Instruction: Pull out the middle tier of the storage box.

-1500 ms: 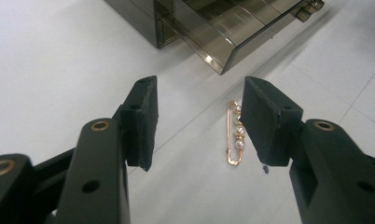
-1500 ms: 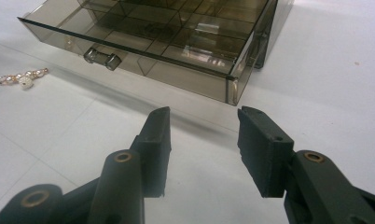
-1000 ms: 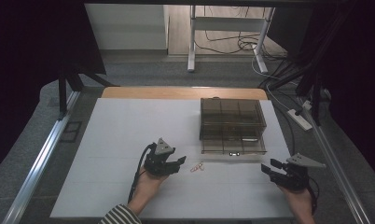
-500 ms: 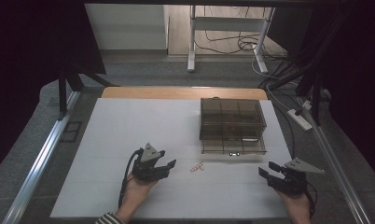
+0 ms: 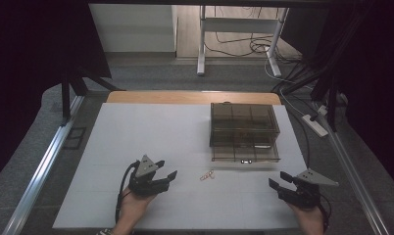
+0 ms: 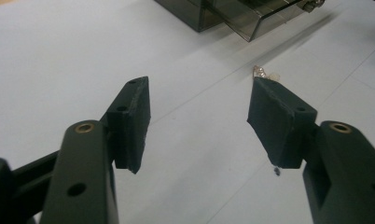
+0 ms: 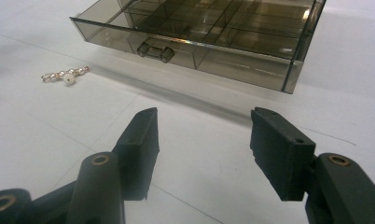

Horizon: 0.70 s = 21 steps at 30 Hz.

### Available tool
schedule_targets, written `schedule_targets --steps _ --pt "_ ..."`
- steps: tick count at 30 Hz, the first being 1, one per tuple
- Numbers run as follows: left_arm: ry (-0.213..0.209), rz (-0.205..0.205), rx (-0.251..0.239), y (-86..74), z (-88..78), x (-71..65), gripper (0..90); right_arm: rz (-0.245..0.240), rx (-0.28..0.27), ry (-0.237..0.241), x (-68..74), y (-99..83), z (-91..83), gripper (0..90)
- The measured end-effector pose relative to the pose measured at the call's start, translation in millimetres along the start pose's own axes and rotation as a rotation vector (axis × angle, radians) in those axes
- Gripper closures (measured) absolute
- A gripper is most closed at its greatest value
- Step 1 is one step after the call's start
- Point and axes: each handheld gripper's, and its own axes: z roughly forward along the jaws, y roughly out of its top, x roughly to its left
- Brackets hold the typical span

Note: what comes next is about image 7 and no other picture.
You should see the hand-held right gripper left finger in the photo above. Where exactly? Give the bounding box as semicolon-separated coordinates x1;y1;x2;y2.
112;106;160;202

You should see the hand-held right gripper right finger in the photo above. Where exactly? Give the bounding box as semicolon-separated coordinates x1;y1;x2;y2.
250;106;317;202

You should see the smoky transparent drawer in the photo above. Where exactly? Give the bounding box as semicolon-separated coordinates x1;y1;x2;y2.
69;0;328;94

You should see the gold pearl bead jewellery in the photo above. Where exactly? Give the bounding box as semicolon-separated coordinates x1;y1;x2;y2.
40;65;91;87

